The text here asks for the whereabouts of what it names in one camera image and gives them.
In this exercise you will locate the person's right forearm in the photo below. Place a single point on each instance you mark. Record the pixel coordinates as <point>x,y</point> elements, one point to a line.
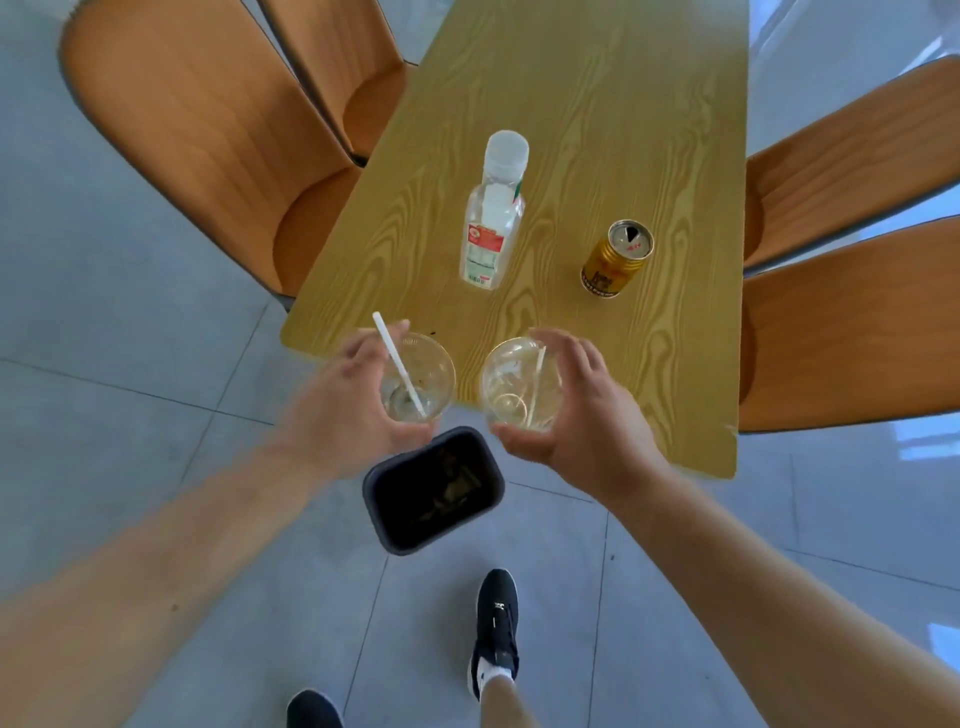
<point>772,607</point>

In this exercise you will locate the white sock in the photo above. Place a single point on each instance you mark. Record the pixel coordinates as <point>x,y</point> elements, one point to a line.
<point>495,671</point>

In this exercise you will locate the white drinking straw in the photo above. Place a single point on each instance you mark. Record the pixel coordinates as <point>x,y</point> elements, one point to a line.
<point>396,360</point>

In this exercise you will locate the person's left forearm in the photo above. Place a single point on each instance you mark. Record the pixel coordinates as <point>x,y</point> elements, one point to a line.
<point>150,577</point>

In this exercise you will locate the dark grey trash bin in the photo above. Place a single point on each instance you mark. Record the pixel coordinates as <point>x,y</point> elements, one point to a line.
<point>435,487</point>

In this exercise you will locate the orange wooden chair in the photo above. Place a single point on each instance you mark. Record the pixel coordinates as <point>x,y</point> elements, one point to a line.
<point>847,337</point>
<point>217,142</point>
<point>345,67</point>
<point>855,157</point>

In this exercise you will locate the clear plastic cup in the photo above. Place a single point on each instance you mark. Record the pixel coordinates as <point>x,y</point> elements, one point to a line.
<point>431,375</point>
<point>514,382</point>

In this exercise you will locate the person's right middle finger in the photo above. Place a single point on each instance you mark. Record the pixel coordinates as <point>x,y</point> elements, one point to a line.
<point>592,361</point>

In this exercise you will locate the black sneaker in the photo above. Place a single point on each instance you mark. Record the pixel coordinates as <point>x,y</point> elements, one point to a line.
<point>496,615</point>
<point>313,711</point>

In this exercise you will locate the person's left thumb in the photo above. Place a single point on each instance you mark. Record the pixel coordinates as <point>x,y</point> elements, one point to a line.
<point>409,436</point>

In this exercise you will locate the person's left hand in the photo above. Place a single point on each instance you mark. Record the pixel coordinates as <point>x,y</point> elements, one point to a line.
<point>337,420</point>

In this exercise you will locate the gold drink can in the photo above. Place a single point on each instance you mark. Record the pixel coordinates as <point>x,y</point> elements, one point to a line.
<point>611,266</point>

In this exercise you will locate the clear plastic water bottle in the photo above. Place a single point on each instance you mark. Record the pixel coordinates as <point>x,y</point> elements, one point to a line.
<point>491,217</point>

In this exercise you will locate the person's right thumb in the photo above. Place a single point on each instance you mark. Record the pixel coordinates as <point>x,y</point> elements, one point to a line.
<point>521,442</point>

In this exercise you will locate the person's right hand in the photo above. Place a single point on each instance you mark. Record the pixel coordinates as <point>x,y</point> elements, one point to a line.
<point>600,427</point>

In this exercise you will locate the person's right leg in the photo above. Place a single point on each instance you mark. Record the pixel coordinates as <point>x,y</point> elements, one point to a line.
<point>506,705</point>

